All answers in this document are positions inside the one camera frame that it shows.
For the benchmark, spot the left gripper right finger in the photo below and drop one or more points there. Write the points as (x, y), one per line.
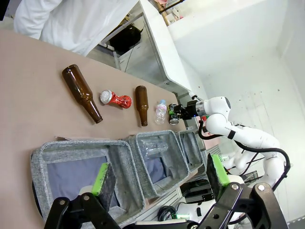
(215, 179)

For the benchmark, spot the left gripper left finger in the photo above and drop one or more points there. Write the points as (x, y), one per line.
(104, 186)

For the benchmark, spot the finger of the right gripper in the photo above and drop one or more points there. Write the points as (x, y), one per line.
(182, 116)
(180, 108)

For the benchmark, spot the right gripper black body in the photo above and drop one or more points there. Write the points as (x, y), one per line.
(191, 109)

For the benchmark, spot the crushed black silver can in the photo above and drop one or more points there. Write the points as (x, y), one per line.
(174, 121)

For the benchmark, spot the clear bottle with pink label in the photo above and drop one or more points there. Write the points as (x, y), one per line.
(160, 114)

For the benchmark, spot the crushed red can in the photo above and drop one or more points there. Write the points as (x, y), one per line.
(119, 100)

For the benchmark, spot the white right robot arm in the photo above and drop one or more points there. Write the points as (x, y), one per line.
(252, 137)

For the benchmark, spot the grey felt basket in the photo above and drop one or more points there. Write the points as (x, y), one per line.
(196, 150)
(178, 155)
(129, 171)

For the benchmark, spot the black electronics box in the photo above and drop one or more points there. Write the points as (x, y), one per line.
(197, 190)

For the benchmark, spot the small brown glass bottle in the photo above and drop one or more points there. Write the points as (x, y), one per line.
(141, 100)

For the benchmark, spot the clear crushed plastic bottle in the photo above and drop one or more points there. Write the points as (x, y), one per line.
(153, 148)

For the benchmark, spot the white desk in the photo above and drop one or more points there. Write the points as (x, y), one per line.
(162, 47)

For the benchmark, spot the black bag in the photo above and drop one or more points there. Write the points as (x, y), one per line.
(125, 39)

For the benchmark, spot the large brown glass bottle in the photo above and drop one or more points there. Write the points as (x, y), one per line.
(78, 88)

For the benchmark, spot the person in white shirt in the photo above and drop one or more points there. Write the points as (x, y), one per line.
(71, 23)

